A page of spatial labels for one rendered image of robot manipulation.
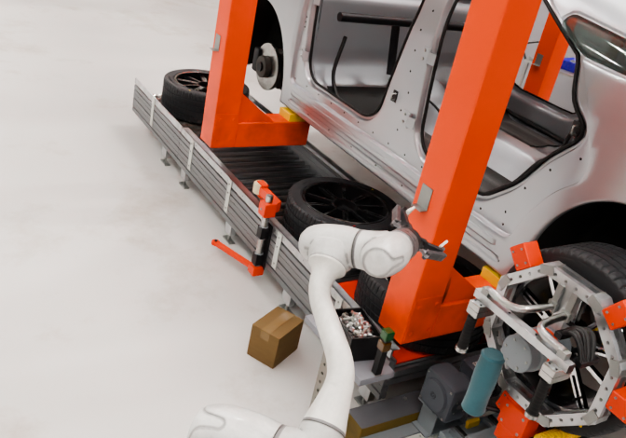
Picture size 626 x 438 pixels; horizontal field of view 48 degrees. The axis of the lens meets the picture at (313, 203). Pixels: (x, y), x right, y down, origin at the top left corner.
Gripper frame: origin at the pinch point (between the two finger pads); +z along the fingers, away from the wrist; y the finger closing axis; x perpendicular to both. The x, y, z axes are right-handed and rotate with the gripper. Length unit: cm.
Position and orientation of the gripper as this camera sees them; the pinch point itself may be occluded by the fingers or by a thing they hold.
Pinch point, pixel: (427, 227)
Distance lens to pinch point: 209.1
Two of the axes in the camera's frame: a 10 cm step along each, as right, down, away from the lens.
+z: 4.4, -1.7, 8.8
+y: -6.7, -7.2, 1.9
